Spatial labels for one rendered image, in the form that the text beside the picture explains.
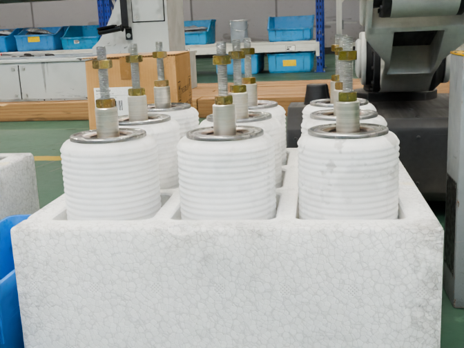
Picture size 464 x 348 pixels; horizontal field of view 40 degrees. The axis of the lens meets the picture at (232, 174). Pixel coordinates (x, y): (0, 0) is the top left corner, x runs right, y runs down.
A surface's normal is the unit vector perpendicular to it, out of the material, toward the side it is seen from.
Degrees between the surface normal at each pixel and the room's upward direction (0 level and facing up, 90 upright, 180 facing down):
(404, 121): 46
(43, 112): 90
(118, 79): 90
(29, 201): 90
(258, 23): 90
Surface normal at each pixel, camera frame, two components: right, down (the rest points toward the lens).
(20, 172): 0.99, -0.01
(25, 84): -0.17, 0.22
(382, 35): -0.07, 0.92
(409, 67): -0.17, -0.05
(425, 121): -0.14, -0.52
